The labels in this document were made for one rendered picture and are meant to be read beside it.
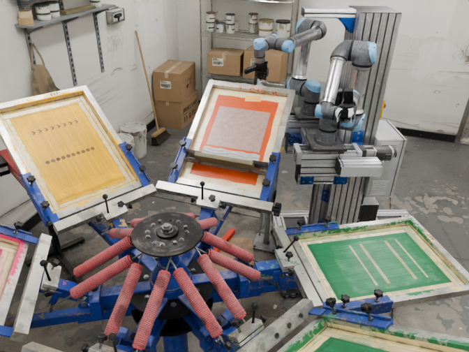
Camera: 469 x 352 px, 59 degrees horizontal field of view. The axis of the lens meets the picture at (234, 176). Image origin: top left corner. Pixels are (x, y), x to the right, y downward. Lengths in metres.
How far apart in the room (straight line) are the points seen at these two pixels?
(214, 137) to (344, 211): 1.22
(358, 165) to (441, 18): 3.46
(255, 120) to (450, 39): 3.76
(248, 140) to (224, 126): 0.19
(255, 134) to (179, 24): 4.08
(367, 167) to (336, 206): 0.60
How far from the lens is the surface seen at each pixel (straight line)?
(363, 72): 2.54
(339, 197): 3.17
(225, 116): 2.68
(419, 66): 5.99
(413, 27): 5.88
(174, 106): 5.79
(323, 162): 2.75
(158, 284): 1.69
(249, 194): 2.33
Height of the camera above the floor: 2.42
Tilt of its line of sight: 31 degrees down
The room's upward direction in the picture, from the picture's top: 1 degrees clockwise
